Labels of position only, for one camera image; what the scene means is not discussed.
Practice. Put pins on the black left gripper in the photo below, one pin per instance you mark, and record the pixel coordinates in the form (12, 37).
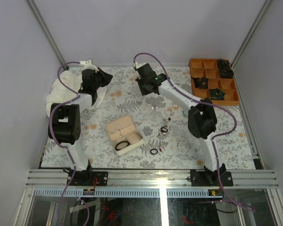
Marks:
(105, 77)

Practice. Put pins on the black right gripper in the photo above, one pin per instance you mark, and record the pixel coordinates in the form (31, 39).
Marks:
(143, 92)

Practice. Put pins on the beige jewelry box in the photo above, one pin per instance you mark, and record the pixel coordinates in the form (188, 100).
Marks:
(122, 129)

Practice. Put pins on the black bangle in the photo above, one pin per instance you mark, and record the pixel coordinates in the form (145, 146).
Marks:
(121, 145)

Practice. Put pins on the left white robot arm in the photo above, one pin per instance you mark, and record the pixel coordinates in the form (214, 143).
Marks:
(65, 128)

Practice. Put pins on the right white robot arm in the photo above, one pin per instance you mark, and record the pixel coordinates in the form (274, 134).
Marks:
(201, 115)

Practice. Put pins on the white crumpled cloth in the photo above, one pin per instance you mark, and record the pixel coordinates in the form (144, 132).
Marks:
(60, 93)

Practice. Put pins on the black flower orange dots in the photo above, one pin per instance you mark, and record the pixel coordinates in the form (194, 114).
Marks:
(200, 83)

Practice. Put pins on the orange wooden divided tray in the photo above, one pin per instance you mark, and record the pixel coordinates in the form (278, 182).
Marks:
(208, 68)

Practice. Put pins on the black flower green swirls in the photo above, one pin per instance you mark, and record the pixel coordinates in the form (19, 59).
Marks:
(216, 94)

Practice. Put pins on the black fabric flower top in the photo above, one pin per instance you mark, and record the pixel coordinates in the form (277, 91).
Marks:
(223, 63)

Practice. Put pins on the black fabric flower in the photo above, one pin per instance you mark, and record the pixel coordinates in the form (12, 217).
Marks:
(223, 63)
(226, 73)

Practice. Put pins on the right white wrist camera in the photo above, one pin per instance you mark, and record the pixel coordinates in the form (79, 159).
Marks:
(137, 65)

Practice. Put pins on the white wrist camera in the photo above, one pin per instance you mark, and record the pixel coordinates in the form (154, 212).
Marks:
(137, 65)
(88, 65)

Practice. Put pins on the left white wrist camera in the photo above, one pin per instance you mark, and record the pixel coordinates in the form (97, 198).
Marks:
(88, 65)

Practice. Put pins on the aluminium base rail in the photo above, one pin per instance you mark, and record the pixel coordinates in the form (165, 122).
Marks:
(152, 183)

